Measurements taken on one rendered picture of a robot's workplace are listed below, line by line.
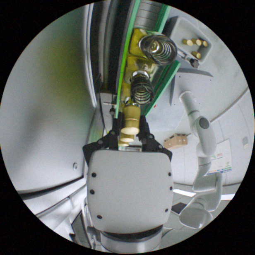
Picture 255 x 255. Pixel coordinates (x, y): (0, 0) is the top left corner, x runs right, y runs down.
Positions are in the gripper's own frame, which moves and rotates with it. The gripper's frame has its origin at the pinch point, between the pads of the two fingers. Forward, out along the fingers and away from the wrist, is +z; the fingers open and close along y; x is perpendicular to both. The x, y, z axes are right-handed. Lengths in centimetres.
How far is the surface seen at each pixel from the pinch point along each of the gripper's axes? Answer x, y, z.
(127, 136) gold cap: -3.9, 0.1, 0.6
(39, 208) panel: 1.5, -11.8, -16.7
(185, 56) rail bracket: 18.0, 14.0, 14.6
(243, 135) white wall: 34, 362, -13
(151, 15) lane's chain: 30.7, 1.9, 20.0
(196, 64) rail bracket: 16.4, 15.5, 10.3
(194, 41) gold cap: 35, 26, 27
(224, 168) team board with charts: -83, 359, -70
